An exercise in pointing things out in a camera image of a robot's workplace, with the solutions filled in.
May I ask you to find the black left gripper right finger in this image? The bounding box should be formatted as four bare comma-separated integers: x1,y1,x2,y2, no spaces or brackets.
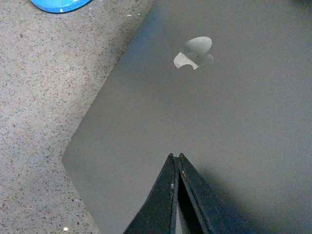
178,153,251,234

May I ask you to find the blue round object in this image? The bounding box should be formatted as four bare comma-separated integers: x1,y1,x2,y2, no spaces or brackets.
30,0,91,14

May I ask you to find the grey laptop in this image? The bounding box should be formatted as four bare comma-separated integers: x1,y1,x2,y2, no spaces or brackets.
62,0,312,234

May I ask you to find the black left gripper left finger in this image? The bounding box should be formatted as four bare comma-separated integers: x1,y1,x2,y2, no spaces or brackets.
124,154,176,234

